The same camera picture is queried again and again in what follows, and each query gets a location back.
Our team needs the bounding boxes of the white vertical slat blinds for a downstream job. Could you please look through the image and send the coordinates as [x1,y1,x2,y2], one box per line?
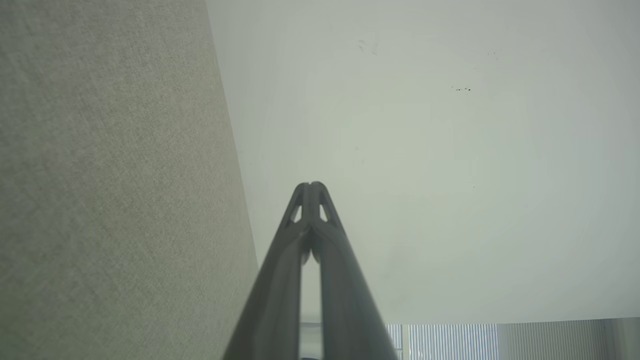
[386,319,617,360]

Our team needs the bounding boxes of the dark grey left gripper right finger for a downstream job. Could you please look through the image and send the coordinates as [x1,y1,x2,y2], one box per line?
[310,181,400,360]

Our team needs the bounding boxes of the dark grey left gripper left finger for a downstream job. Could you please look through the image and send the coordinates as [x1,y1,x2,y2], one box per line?
[222,182,312,360]

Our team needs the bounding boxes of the grey fabric sofa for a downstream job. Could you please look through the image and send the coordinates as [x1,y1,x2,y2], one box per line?
[0,0,261,360]

